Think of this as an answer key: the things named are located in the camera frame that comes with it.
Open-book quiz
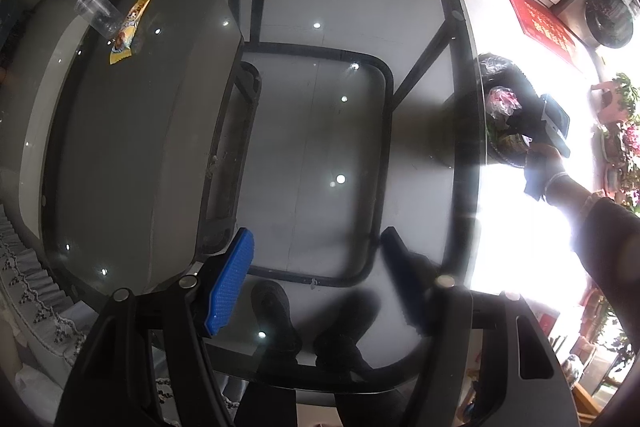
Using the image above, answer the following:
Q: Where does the glass coffee table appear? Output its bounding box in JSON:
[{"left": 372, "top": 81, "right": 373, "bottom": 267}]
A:
[{"left": 12, "top": 0, "right": 493, "bottom": 395}]

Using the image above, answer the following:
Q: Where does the red doormat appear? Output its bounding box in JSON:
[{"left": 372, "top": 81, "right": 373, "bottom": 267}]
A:
[{"left": 500, "top": 0, "right": 588, "bottom": 72}]

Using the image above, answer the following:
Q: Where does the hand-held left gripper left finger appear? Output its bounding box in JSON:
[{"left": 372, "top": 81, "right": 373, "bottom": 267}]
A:
[{"left": 52, "top": 228, "right": 256, "bottom": 427}]

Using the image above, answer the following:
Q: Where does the silver bangle bracelet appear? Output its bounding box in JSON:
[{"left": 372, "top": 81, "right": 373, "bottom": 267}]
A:
[{"left": 544, "top": 172, "right": 573, "bottom": 206}]

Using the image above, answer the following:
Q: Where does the grey washing machine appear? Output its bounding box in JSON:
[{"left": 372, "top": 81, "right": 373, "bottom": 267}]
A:
[{"left": 560, "top": 0, "right": 640, "bottom": 52}]

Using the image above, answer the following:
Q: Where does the person's right leg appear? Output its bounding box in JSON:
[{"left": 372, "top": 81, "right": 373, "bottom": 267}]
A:
[{"left": 314, "top": 291, "right": 406, "bottom": 427}]

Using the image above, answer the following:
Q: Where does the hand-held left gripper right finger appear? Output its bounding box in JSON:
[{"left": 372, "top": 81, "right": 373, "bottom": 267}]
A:
[{"left": 380, "top": 227, "right": 583, "bottom": 427}]

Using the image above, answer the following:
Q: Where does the person's right forearm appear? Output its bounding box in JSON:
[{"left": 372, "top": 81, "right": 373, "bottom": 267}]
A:
[{"left": 547, "top": 174, "right": 640, "bottom": 358}]

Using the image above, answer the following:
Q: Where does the white plastic bag red print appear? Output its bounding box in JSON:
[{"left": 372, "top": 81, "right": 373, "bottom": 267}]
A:
[{"left": 486, "top": 87, "right": 523, "bottom": 118}]

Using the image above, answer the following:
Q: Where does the person's right hand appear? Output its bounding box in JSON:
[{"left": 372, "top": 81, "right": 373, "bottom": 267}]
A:
[{"left": 527, "top": 144, "right": 568, "bottom": 182}]

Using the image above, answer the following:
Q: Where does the round bin with black liner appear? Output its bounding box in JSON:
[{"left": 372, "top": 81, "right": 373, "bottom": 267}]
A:
[{"left": 472, "top": 52, "right": 551, "bottom": 170}]

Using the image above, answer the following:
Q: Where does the yellow snack wrapper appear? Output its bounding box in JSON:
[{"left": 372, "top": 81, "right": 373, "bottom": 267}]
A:
[{"left": 109, "top": 0, "right": 154, "bottom": 66}]

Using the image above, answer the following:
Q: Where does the group of potted plants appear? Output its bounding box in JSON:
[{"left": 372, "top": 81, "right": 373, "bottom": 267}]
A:
[{"left": 550, "top": 72, "right": 640, "bottom": 413}]

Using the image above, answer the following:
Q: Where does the person's left leg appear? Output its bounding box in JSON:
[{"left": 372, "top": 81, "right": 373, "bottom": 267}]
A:
[{"left": 235, "top": 281, "right": 321, "bottom": 427}]

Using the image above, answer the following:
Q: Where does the clear plastic cup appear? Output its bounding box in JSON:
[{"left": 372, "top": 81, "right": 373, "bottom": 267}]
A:
[{"left": 74, "top": 0, "right": 125, "bottom": 42}]

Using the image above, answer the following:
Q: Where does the person's leg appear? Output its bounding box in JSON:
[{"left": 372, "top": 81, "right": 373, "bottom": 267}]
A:
[
  {"left": 314, "top": 291, "right": 406, "bottom": 427},
  {"left": 235, "top": 281, "right": 321, "bottom": 427}
]

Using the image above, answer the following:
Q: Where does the white red cardboard box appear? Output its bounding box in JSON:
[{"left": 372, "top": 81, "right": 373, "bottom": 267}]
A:
[{"left": 535, "top": 312, "right": 561, "bottom": 343}]

